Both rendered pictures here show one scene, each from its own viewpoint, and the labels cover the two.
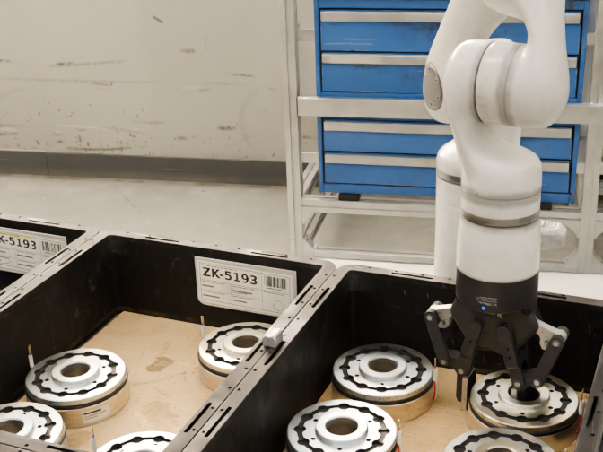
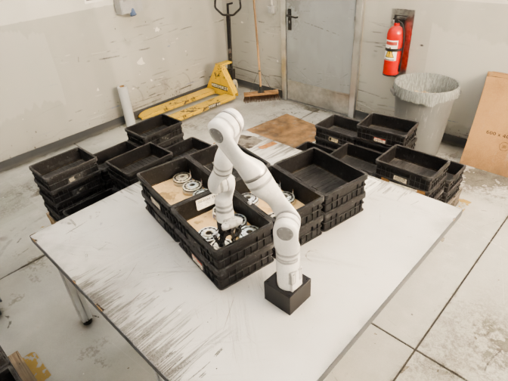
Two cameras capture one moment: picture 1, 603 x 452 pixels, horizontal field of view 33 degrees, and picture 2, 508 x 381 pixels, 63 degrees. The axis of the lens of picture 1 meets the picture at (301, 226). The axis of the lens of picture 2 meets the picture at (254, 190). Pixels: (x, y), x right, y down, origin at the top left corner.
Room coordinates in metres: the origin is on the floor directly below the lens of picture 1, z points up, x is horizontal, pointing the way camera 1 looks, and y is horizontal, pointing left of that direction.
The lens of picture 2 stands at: (1.66, -1.24, 2.02)
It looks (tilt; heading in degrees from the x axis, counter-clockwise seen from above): 34 degrees down; 123
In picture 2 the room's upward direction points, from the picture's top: 4 degrees counter-clockwise
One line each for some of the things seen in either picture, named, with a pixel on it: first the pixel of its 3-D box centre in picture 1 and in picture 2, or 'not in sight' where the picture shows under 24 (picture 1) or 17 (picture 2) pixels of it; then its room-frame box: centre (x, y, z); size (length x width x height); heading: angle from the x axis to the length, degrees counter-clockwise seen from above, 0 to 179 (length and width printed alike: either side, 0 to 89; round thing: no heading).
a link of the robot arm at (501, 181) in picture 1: (493, 129); (224, 191); (0.83, -0.17, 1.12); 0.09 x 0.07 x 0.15; 57
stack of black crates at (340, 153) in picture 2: not in sight; (357, 175); (0.89, 1.44, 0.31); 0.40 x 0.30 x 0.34; 167
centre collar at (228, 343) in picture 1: (246, 343); not in sight; (0.93, 0.06, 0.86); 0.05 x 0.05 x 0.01
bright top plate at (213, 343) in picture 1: (246, 347); not in sight; (0.93, 0.06, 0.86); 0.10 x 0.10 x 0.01
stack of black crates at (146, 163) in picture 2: not in sight; (145, 182); (-0.49, 0.57, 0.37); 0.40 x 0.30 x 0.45; 77
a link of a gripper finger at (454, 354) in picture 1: (456, 374); not in sight; (0.84, -0.15, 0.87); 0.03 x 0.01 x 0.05; 61
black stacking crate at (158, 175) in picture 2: not in sight; (180, 189); (0.37, 0.06, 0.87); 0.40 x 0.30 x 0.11; 157
